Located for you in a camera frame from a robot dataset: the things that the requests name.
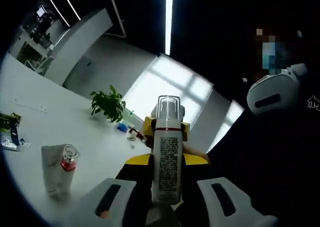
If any white table cable cover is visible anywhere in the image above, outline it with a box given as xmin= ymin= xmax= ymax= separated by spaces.
xmin=9 ymin=99 xmax=49 ymax=113

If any potted green plant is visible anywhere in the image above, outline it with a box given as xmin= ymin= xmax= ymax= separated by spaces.
xmin=89 ymin=84 xmax=127 ymax=124

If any person's dark shirt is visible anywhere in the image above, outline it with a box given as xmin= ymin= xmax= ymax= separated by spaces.
xmin=206 ymin=61 xmax=320 ymax=227

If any curved ceiling light strip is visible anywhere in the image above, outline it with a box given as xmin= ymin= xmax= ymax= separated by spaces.
xmin=44 ymin=0 xmax=71 ymax=27
xmin=59 ymin=0 xmax=81 ymax=20

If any white chest-worn device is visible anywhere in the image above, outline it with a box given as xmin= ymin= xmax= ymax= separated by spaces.
xmin=246 ymin=62 xmax=309 ymax=116

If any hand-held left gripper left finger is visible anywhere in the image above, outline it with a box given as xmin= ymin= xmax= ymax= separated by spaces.
xmin=74 ymin=153 xmax=154 ymax=227

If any green dark skincare packet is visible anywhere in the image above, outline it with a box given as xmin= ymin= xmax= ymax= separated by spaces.
xmin=0 ymin=111 xmax=23 ymax=152

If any white skincare tube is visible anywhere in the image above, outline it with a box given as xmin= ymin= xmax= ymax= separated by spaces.
xmin=41 ymin=143 xmax=68 ymax=197

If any blue packet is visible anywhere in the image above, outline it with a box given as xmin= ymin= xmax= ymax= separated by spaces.
xmin=115 ymin=122 xmax=129 ymax=133

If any red collar skincare bottle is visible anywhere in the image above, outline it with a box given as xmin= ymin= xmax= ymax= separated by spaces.
xmin=57 ymin=144 xmax=81 ymax=195

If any silver foil skincare sachet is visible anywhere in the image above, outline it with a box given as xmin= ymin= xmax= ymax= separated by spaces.
xmin=17 ymin=136 xmax=31 ymax=149

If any long straight ceiling light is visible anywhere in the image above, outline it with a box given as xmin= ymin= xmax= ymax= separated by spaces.
xmin=164 ymin=0 xmax=174 ymax=56

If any red and dark object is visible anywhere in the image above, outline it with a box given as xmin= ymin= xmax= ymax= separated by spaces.
xmin=128 ymin=127 xmax=145 ymax=141

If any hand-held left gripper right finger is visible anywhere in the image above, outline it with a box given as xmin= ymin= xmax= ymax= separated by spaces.
xmin=181 ymin=153 xmax=280 ymax=227

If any white clear-cap skincare bottle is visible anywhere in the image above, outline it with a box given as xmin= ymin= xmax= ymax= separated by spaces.
xmin=150 ymin=94 xmax=185 ymax=205

